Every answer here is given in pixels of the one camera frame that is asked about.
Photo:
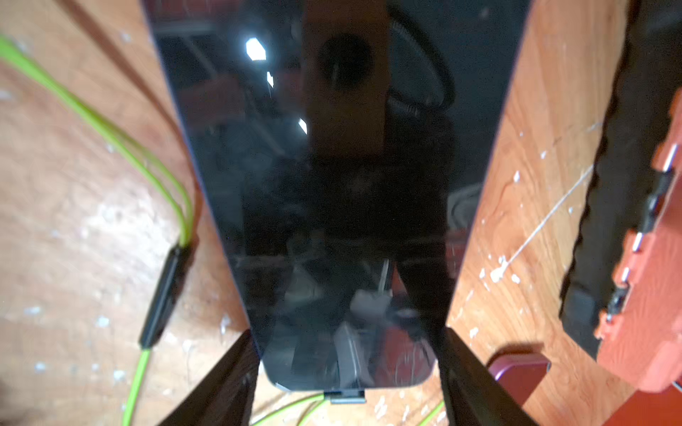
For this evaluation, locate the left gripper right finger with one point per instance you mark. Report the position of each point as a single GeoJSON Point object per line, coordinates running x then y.
{"type": "Point", "coordinates": [471, 394]}

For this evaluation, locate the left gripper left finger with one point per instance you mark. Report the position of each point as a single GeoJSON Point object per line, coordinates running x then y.
{"type": "Point", "coordinates": [225, 396]}

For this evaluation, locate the yellow earphones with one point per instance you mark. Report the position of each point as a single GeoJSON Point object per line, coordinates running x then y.
{"type": "Point", "coordinates": [86, 210]}
{"type": "Point", "coordinates": [433, 414]}

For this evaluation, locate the black phone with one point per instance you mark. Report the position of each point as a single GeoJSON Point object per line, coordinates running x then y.
{"type": "Point", "coordinates": [519, 374]}
{"type": "Point", "coordinates": [342, 147]}

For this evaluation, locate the orange tool case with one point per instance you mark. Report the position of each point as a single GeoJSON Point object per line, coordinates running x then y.
{"type": "Point", "coordinates": [621, 297]}

